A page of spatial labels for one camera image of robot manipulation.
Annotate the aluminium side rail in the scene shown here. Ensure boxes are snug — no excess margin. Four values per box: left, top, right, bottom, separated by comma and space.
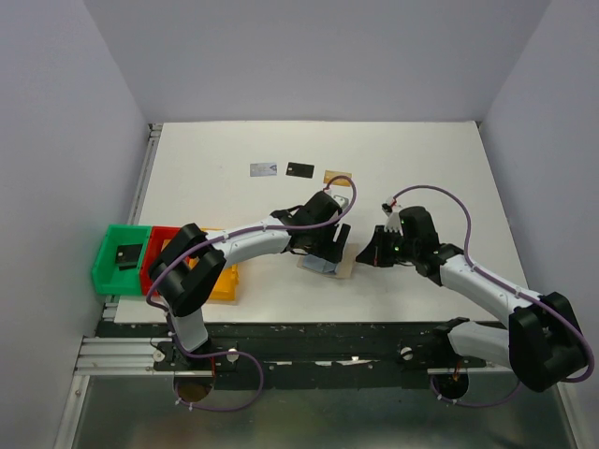
126, 123, 164, 225

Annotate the black credit card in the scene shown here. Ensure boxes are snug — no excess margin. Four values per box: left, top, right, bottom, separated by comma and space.
285, 162, 314, 179

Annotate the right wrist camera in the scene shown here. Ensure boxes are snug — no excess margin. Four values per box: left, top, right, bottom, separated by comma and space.
382, 197, 402, 233

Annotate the black item in green bin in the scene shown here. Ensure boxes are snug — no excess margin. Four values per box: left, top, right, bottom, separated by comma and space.
115, 243, 142, 271

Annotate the gold credit card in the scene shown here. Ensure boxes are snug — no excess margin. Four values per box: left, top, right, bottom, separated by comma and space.
323, 170, 352, 187

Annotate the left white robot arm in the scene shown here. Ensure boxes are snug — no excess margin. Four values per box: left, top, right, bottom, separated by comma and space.
146, 190, 353, 369

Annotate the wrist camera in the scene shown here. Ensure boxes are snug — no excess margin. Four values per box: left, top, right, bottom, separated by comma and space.
382, 197, 402, 233
325, 189, 350, 211

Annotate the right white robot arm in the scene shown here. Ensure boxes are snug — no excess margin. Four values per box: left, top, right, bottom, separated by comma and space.
356, 206, 591, 392

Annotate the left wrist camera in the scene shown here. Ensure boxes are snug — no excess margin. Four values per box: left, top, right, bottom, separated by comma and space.
325, 189, 350, 211

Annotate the yellow plastic bin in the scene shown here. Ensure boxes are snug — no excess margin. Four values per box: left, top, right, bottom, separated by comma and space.
196, 226, 242, 301

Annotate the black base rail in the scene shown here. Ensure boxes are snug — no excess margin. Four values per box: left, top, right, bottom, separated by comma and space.
153, 320, 516, 392

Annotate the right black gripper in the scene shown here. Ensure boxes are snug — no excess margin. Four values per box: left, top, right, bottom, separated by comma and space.
357, 224, 418, 268

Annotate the red plastic bin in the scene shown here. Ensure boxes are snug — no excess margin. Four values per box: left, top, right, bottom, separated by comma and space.
139, 226, 180, 296

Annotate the green plastic bin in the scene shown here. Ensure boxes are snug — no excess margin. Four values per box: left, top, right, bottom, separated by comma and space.
92, 224, 152, 296

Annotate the silver credit card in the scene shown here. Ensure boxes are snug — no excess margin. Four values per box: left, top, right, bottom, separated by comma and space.
249, 163, 278, 178

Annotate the beige card holder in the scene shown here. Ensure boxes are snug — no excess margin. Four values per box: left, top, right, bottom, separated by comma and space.
297, 243, 358, 280

